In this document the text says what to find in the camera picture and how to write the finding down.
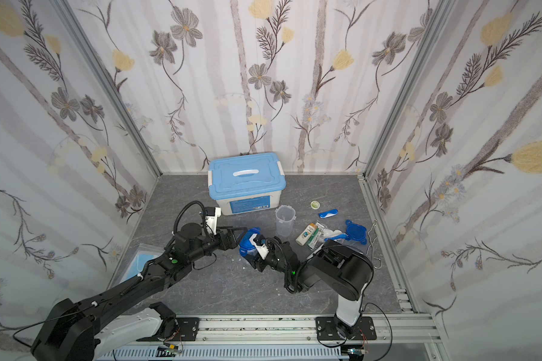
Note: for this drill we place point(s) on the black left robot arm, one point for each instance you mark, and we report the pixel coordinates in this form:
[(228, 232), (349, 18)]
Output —
[(92, 327)]

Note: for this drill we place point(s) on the small round green soap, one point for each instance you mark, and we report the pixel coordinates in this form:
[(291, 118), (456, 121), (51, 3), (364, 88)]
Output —
[(315, 205)]

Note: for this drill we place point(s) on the white slotted cable duct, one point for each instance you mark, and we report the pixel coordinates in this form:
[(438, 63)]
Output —
[(226, 352)]

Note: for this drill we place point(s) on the blue lidded clear jar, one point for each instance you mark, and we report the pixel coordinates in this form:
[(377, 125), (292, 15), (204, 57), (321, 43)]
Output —
[(285, 218), (246, 249)]

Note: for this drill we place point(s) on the blue jar lid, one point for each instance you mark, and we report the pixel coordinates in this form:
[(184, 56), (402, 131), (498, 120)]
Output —
[(356, 232)]

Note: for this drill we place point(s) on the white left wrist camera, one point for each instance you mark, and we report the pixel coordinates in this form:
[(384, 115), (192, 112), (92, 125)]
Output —
[(211, 219)]

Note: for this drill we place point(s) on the bagged blue face masks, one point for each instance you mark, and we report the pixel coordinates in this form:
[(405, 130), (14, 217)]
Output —
[(143, 254)]

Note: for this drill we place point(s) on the small blue tube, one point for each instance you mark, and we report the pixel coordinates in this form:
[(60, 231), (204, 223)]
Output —
[(328, 214)]

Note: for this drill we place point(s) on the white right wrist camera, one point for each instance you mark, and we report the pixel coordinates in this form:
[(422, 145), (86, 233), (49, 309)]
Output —
[(262, 250)]

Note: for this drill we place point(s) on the blue lidded white storage box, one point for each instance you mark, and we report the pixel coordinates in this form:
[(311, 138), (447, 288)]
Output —
[(248, 183)]

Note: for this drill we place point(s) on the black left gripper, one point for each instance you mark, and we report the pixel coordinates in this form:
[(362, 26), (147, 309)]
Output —
[(226, 238)]

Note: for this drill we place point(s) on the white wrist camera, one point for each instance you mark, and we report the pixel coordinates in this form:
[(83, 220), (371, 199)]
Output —
[(211, 219), (262, 250)]

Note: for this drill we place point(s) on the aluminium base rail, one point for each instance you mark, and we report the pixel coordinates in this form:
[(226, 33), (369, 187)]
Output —
[(392, 337)]

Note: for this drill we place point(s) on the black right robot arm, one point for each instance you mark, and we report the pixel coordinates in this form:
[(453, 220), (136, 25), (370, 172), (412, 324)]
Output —
[(345, 270)]

